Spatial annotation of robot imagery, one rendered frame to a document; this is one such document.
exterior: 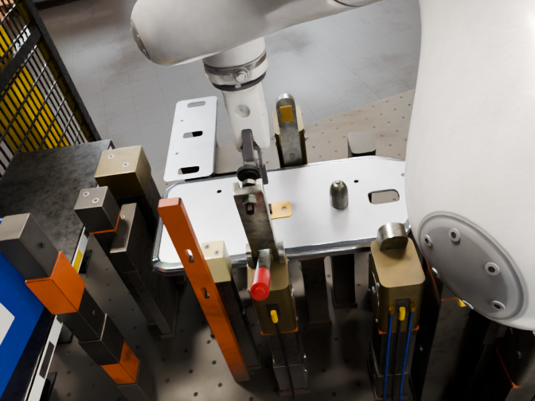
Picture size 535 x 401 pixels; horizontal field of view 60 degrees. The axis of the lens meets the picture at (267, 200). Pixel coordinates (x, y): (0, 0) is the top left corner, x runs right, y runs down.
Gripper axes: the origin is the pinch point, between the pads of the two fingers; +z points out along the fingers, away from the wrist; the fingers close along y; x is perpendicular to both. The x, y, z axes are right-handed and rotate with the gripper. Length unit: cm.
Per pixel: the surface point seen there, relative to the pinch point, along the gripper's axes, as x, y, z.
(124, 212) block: 26.9, 5.0, 11.9
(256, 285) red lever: 0.2, -25.7, -2.8
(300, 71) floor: -17, 223, 112
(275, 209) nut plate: -1.3, 0.1, 11.6
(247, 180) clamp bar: 0.0, -14.8, -9.2
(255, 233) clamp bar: 0.4, -16.1, -0.9
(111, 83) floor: 119, 247, 112
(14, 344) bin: 35.3, -23.7, 6.7
